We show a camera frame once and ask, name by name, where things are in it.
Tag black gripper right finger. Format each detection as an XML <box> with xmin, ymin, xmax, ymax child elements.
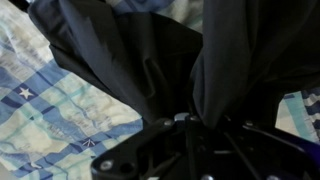
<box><xmin>189</xmin><ymin>114</ymin><xmax>320</xmax><ymax>180</ymax></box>

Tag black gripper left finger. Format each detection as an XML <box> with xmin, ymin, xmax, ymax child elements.
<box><xmin>90</xmin><ymin>112</ymin><xmax>192</xmax><ymax>180</ymax></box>

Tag black dress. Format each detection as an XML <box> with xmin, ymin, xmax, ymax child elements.
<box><xmin>9</xmin><ymin>0</ymin><xmax>320</xmax><ymax>133</ymax></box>

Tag blue patterned bed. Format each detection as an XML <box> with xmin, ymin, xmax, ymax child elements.
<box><xmin>0</xmin><ymin>0</ymin><xmax>320</xmax><ymax>180</ymax></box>

